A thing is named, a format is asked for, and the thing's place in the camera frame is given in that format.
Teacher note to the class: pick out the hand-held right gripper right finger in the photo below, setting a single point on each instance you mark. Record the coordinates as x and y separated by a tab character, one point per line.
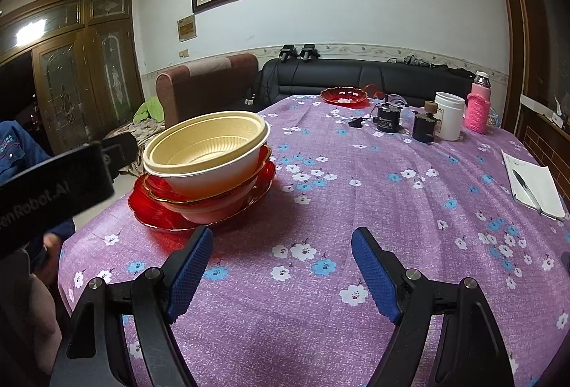
374	275

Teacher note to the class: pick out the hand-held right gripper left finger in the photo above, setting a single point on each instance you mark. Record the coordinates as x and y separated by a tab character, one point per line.
191	266

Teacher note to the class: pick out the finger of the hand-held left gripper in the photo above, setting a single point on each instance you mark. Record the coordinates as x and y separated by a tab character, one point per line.
120	151

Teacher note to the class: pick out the white bowl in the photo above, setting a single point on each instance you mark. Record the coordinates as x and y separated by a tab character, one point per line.
213	209

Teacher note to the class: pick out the large red plate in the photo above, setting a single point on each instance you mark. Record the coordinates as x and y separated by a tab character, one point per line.
151	209

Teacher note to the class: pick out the beige bowl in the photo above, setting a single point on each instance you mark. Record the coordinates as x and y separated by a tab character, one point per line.
209	146

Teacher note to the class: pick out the small red scalloped plate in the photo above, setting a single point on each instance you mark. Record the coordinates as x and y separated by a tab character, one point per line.
345	96
262	164

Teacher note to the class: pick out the person's left forearm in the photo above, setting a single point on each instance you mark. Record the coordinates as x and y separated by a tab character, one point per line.
26	315

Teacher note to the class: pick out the floral leaf blanket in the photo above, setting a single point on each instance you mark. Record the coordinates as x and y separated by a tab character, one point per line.
133	137

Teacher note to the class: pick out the green cloth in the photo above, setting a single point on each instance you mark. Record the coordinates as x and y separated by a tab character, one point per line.
149	110

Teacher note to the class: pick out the purple floral tablecloth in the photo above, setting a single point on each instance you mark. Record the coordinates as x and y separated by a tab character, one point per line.
356	191

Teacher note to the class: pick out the wooden glass door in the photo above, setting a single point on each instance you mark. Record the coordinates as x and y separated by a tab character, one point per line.
80	66

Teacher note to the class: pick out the brown armchair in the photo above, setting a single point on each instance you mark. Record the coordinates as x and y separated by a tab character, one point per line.
205	84

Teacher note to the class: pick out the small dark bottle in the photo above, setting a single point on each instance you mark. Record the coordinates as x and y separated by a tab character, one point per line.
249	96

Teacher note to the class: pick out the black power adapter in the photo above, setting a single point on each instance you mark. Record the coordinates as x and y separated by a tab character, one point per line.
355	123

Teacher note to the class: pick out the black jar with cork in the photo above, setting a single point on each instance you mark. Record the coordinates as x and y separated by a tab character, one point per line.
424	124

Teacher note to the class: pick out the black cylindrical motor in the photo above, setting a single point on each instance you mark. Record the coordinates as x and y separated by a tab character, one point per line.
388	115

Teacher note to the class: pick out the white plastic jar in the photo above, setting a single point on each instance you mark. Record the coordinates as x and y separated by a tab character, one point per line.
449	117

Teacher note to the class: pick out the black pen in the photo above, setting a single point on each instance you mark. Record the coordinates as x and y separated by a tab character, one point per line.
527	191

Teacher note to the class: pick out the white notebook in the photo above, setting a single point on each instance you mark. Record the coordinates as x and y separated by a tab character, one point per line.
532	182

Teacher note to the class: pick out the black clamp device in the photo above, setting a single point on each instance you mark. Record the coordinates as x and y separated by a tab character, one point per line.
287	53
308	52

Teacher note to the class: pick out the pink knitted bottle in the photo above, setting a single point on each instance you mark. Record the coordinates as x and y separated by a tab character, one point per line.
478	106

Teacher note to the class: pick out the black leather sofa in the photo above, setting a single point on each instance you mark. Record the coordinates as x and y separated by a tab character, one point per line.
338	75

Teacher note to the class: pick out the white tissue box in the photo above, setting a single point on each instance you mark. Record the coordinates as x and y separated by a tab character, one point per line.
545	108

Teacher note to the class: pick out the yellow wall plaque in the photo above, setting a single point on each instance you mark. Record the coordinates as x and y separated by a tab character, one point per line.
186	28

